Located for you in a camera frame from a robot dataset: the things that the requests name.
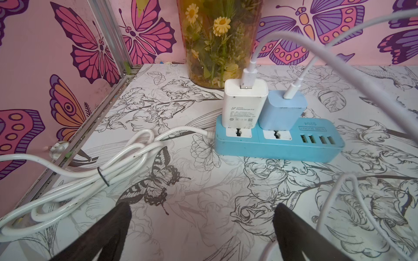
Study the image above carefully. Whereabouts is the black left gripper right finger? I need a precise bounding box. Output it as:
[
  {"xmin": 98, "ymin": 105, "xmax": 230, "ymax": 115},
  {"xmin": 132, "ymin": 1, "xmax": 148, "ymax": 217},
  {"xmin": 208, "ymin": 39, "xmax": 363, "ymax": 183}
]
[{"xmin": 273, "ymin": 203, "xmax": 351, "ymax": 261}]

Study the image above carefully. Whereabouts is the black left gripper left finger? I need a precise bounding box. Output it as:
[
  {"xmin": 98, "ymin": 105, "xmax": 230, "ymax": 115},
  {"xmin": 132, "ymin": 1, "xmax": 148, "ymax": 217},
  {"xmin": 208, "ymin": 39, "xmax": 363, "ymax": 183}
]
[{"xmin": 51, "ymin": 203, "xmax": 132, "ymax": 261}]

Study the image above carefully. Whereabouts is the teal power strip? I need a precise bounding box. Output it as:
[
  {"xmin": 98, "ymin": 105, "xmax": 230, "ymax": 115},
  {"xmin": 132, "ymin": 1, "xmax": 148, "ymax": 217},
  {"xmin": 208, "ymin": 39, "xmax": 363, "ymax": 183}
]
[{"xmin": 214, "ymin": 116, "xmax": 345, "ymax": 163}]

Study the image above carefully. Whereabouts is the white laptop charger brick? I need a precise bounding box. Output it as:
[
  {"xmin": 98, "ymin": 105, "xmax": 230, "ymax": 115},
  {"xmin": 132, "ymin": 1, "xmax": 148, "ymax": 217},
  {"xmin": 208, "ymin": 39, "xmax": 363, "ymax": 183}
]
[{"xmin": 222, "ymin": 79, "xmax": 269, "ymax": 129}]

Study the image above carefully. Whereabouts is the white laptop charger cable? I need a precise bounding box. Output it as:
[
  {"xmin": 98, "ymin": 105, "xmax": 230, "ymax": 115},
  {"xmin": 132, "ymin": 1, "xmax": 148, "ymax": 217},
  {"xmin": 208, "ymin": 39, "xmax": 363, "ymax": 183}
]
[{"xmin": 241, "ymin": 30, "xmax": 418, "ymax": 141}]

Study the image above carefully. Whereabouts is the light blue charger adapter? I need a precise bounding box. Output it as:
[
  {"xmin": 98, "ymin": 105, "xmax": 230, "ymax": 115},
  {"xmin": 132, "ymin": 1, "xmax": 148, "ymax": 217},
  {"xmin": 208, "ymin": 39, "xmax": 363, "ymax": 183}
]
[{"xmin": 258, "ymin": 90, "xmax": 308, "ymax": 131}]

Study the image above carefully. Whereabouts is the glass vase with plants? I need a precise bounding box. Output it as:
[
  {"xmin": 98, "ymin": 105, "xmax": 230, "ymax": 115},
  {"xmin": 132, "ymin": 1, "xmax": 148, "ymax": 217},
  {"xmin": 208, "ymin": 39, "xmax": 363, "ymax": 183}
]
[{"xmin": 177, "ymin": 0, "xmax": 263, "ymax": 89}]

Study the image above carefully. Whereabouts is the white power strip cord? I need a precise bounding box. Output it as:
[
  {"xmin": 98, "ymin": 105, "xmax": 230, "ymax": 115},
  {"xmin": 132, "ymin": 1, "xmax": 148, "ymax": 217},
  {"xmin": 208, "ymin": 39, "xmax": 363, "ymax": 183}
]
[{"xmin": 0, "ymin": 125, "xmax": 216, "ymax": 243}]

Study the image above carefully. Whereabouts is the aluminium frame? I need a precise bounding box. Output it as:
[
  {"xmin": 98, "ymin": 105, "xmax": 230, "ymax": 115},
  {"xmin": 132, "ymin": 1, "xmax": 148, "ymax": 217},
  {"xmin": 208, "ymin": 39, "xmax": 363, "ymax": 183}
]
[{"xmin": 0, "ymin": 0, "xmax": 138, "ymax": 255}]

